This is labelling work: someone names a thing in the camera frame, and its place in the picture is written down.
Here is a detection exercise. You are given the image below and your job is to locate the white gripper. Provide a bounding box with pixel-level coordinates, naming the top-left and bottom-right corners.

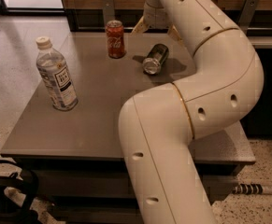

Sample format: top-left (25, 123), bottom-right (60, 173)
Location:
top-left (132, 4), bottom-right (182, 42)

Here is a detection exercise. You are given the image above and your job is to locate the green soda can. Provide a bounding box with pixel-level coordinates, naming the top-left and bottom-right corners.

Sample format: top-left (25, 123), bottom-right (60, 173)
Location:
top-left (142, 44), bottom-right (169, 75)

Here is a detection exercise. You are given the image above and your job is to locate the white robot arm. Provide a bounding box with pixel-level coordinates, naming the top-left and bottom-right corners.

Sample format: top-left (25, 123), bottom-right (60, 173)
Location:
top-left (119, 0), bottom-right (264, 224)

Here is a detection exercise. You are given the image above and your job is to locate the red cola can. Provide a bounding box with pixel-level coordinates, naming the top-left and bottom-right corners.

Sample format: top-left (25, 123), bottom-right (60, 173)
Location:
top-left (106, 20), bottom-right (125, 59)

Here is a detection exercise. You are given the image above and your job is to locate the clear plastic tea bottle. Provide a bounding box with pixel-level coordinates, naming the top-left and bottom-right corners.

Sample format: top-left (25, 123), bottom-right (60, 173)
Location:
top-left (36, 36), bottom-right (78, 111)

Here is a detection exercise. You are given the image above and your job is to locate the grey drawer cabinet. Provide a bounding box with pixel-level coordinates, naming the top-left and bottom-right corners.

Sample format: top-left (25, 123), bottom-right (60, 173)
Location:
top-left (0, 32), bottom-right (256, 224)

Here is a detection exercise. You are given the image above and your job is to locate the black chair base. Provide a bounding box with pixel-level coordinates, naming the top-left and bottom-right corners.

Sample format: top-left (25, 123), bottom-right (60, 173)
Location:
top-left (0, 170), bottom-right (42, 224)

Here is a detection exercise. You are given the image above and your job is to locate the left metal wall bracket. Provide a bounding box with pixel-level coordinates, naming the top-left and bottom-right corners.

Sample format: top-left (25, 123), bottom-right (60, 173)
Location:
top-left (101, 0), bottom-right (115, 24)

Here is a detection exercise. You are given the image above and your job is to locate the metal wall bracket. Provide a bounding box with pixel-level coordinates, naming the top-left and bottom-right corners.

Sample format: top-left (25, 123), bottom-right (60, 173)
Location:
top-left (101, 0), bottom-right (115, 24)
top-left (237, 0), bottom-right (260, 33)

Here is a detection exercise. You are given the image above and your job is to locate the right metal wall bracket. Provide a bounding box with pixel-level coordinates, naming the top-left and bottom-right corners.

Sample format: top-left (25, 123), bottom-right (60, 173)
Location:
top-left (237, 0), bottom-right (260, 33)

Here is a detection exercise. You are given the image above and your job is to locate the black white striped cable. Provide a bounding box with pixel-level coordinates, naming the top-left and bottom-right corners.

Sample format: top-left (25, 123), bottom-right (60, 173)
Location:
top-left (231, 183), bottom-right (272, 196)

